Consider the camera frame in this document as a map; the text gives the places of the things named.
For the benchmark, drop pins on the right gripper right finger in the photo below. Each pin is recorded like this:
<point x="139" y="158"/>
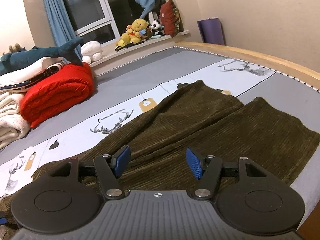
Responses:
<point x="245" y="195"/>

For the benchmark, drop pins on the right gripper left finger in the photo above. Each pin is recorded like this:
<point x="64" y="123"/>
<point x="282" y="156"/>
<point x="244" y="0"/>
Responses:
<point x="70" y="195"/>

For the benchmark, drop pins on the dark olive corduroy pants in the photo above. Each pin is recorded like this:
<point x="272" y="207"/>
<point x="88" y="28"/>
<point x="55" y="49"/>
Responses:
<point x="158" y="182"/>

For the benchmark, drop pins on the cream folded blanket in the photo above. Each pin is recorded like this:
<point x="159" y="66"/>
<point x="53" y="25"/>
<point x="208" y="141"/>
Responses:
<point x="13" y="126"/>

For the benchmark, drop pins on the red folded blanket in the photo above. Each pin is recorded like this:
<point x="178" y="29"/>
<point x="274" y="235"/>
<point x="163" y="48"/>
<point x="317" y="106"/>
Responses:
<point x="59" y="92"/>

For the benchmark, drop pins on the grey printed bed sheet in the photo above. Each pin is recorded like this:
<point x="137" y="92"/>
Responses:
<point x="155" y="76"/>

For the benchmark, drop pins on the striped folded garment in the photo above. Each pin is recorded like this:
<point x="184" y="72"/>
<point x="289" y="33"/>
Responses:
<point x="21" y="80"/>

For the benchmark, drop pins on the teal plush shark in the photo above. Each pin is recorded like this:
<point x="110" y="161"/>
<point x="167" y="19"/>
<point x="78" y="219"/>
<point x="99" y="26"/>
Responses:
<point x="15" y="61"/>

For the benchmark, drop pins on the white plush toy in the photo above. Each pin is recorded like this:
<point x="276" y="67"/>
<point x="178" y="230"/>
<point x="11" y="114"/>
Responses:
<point x="91" y="52"/>

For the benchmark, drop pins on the brown plush toy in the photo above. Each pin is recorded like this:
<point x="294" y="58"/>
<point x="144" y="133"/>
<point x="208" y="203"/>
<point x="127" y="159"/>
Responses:
<point x="14" y="49"/>

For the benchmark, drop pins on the blue curtain left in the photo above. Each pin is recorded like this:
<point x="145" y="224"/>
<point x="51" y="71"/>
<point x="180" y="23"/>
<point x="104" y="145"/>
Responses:
<point x="59" y="21"/>

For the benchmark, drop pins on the purple rolled yoga mat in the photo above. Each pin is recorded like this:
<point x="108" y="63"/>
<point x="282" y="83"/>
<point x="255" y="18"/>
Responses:
<point x="211" y="31"/>

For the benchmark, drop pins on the yellow plush bear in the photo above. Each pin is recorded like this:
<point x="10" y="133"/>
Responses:
<point x="134" y="33"/>

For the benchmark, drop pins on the panda plush toy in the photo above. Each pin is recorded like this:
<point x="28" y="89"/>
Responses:
<point x="157" y="28"/>

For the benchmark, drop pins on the red cushion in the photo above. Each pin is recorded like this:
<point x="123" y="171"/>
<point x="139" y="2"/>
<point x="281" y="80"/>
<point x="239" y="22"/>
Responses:
<point x="170" y="18"/>

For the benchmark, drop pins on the wooden bed frame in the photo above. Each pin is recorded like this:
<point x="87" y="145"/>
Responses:
<point x="298" y="72"/>

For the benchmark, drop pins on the window with white frame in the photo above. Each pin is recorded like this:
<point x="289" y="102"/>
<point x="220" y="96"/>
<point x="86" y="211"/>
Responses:
<point x="101" y="20"/>

